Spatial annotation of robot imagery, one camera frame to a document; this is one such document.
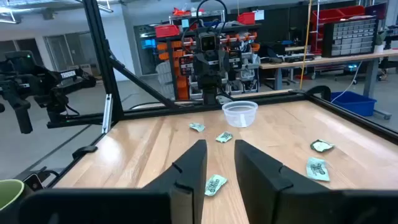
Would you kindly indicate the blue plastic bin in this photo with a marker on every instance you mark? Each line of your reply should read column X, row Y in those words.
column 353, row 103

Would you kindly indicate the green ceramic mug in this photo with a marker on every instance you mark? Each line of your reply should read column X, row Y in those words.
column 8, row 191

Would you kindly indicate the orange tool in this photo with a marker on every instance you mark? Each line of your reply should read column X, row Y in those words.
column 180, row 12

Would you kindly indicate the grey framed window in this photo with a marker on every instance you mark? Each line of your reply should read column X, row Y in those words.
column 71, row 51

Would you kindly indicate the white paper sign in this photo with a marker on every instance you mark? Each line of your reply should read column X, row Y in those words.
column 258, row 14

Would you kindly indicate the grey metal bench foot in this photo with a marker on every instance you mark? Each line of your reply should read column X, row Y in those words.
column 382, row 114

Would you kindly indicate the crumpled green stevia packet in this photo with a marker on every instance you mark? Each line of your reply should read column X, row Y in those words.
column 321, row 145

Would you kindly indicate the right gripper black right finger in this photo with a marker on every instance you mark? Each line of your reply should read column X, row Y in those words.
column 261, row 186

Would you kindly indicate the black frame clamp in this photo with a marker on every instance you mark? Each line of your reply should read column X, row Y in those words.
column 320, row 90
column 34, row 182
column 84, row 151

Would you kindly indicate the silver aluminium bracket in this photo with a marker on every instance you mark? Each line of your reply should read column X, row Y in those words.
column 107, row 113

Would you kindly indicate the red storage bin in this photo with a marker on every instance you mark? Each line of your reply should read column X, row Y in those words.
column 328, row 16
column 246, row 18
column 351, row 11
column 167, row 31

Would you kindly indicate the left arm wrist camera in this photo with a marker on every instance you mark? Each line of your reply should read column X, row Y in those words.
column 207, row 43

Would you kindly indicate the black bench equipment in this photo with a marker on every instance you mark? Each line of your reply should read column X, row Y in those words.
column 289, row 57

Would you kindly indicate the wooden-top workbench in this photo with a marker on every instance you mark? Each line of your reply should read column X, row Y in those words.
column 311, row 61

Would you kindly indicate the white pot with plant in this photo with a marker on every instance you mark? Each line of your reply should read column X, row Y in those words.
column 379, row 46

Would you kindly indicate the black Trossen-labelled robot arm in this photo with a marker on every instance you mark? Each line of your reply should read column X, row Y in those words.
column 18, row 81

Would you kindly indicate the green stevia packet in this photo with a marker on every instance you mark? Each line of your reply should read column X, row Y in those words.
column 197, row 127
column 215, row 184
column 224, row 137
column 321, row 145
column 317, row 169

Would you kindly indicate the grey small-parts drawer cabinet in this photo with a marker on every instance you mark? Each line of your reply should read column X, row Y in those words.
column 351, row 37

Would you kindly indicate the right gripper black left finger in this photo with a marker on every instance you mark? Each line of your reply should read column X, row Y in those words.
column 186, row 186

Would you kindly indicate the clear plastic cup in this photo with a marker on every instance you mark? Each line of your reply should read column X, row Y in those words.
column 240, row 119

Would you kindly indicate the black aluminium table frame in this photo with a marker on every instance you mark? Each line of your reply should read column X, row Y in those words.
column 99, row 62

